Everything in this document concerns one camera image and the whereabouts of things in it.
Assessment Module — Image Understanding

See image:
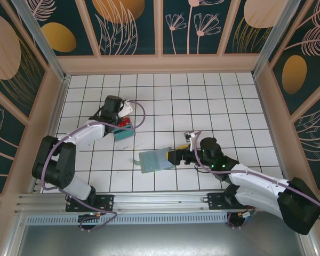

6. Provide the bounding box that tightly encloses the teal card with magnetic stripe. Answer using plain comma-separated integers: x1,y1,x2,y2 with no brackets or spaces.
114,126,136,142

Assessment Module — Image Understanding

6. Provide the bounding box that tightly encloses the grey metal sheet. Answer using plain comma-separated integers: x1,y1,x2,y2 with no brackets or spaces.
5,221,318,256

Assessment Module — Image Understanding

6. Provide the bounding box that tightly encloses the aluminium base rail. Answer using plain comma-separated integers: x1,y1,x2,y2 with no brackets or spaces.
14,189,306,214

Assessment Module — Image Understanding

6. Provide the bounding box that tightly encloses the grey slotted cable duct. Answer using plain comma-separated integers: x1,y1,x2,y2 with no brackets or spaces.
25,212,230,226

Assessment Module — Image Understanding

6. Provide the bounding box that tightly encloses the aluminium corner post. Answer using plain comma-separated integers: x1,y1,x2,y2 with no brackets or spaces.
10,0,71,82
252,0,310,79

